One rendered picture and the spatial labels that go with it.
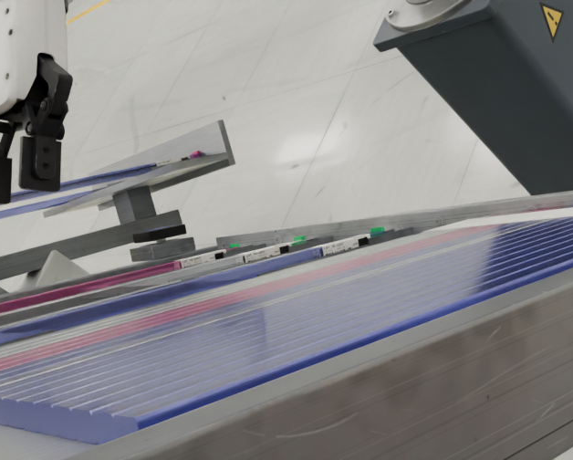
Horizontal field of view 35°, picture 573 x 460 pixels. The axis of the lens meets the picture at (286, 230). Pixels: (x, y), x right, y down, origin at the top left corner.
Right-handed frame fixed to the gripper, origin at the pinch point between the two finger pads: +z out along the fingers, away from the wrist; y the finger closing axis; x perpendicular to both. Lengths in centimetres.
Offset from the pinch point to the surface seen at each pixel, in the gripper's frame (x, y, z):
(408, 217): 33.5, 12.0, 0.9
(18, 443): -16.1, 38.8, 15.3
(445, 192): 130, -64, -20
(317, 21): 172, -155, -94
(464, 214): 33.6, 18.6, 1.3
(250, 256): 23.5, 0.8, 4.4
